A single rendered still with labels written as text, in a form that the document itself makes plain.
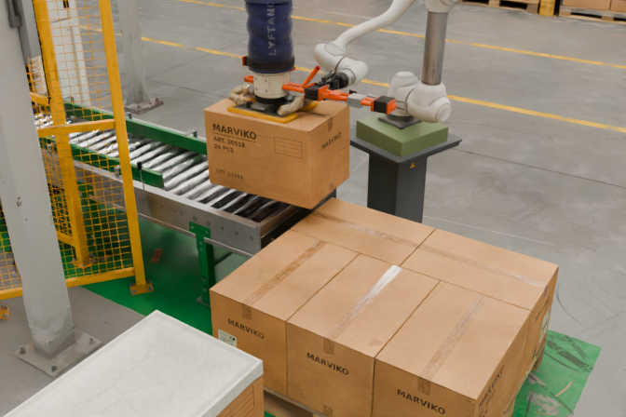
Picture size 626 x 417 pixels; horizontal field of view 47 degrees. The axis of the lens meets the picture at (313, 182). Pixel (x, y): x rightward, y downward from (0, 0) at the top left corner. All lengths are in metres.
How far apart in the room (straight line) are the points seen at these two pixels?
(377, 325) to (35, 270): 1.56
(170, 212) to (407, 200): 1.32
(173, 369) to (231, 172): 1.75
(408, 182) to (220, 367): 2.29
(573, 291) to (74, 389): 2.94
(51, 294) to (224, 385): 1.78
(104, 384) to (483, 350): 1.45
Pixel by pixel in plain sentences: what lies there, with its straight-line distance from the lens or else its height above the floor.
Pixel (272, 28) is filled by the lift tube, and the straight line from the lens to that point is 3.31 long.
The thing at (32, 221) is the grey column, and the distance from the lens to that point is 3.37.
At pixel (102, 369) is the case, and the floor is 1.02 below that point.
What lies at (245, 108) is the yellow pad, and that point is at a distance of 3.47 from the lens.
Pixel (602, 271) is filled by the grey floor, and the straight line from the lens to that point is 4.49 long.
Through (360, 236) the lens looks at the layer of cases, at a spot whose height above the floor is 0.54.
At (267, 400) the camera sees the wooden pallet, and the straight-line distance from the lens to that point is 3.34.
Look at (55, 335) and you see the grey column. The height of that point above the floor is 0.13.
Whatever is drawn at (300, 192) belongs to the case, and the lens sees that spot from 3.40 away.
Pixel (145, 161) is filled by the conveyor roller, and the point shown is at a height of 0.52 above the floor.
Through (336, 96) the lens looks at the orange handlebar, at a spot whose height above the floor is 1.21.
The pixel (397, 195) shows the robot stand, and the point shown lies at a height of 0.46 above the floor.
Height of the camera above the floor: 2.33
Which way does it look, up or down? 27 degrees down
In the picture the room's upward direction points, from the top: straight up
